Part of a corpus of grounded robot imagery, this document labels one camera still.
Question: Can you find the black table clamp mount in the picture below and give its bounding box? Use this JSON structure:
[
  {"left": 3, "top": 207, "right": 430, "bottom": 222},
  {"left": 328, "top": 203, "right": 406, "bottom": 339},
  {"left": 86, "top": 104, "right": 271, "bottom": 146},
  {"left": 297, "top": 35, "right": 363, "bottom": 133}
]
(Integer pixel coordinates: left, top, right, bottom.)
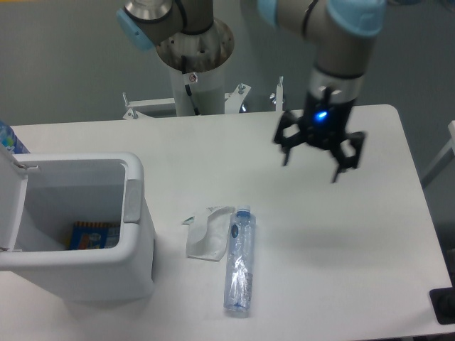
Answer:
[{"left": 429, "top": 287, "right": 454, "bottom": 325}]

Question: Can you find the blue labelled bottle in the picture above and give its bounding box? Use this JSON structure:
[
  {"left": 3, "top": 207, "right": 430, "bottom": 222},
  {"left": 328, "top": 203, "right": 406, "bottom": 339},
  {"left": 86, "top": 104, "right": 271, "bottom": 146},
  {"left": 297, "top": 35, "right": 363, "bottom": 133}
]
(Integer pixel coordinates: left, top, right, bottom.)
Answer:
[{"left": 0, "top": 121, "right": 30, "bottom": 154}]

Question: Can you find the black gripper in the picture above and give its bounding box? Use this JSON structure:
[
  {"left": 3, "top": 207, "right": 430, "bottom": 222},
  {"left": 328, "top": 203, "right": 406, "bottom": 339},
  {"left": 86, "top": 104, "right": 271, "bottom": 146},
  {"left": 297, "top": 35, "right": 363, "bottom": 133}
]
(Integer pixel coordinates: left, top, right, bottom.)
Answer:
[{"left": 272, "top": 90, "right": 367, "bottom": 184}]

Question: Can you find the clear plastic water bottle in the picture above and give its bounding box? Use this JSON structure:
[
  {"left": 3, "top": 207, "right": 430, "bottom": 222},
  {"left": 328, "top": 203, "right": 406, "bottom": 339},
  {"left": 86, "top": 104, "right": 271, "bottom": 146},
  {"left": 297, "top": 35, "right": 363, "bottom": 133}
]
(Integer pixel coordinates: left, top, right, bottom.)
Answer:
[{"left": 223, "top": 205, "right": 257, "bottom": 315}]

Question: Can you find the white open trash can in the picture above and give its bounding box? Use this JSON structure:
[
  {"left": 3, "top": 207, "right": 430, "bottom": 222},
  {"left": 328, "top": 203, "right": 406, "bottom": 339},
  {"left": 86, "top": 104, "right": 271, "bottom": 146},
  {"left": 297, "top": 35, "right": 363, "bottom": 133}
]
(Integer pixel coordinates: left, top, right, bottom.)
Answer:
[{"left": 1, "top": 149, "right": 155, "bottom": 301}]

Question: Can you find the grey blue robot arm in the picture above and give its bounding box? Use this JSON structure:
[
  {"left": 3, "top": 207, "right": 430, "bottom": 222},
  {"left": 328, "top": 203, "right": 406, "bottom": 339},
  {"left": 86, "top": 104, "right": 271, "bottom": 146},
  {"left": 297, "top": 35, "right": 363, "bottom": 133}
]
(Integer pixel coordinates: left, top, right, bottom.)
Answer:
[{"left": 116, "top": 1, "right": 387, "bottom": 173}]

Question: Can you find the white frame leg right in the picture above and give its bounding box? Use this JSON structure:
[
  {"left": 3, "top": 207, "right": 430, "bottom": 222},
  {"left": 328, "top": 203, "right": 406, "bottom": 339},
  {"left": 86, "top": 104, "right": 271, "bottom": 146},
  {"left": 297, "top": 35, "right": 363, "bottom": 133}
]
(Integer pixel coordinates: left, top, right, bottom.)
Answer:
[{"left": 421, "top": 121, "right": 454, "bottom": 188}]

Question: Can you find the black cable on pedestal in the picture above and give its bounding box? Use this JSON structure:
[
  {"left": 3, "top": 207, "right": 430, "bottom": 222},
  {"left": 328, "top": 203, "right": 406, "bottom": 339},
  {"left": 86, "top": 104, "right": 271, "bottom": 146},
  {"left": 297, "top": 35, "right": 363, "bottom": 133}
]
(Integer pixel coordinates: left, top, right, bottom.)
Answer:
[{"left": 181, "top": 55, "right": 200, "bottom": 117}]

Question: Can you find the blue snack package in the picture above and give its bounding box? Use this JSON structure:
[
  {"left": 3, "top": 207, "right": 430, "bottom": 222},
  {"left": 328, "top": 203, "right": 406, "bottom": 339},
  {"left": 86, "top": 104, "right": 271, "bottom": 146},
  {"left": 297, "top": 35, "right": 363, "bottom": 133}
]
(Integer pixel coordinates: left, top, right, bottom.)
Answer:
[{"left": 68, "top": 221, "right": 120, "bottom": 250}]

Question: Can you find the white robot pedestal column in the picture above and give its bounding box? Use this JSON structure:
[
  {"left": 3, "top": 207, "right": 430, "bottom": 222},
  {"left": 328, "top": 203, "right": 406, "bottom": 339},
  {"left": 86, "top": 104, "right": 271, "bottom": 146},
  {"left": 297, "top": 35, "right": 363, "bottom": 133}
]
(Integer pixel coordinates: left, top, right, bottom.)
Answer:
[{"left": 156, "top": 18, "right": 235, "bottom": 117}]

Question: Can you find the white metal base frame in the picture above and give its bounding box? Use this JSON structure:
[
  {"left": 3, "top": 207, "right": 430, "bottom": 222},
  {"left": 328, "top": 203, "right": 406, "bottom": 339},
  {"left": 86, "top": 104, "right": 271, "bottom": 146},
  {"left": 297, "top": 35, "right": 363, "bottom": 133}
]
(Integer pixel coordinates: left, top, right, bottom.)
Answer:
[{"left": 122, "top": 76, "right": 286, "bottom": 120}]

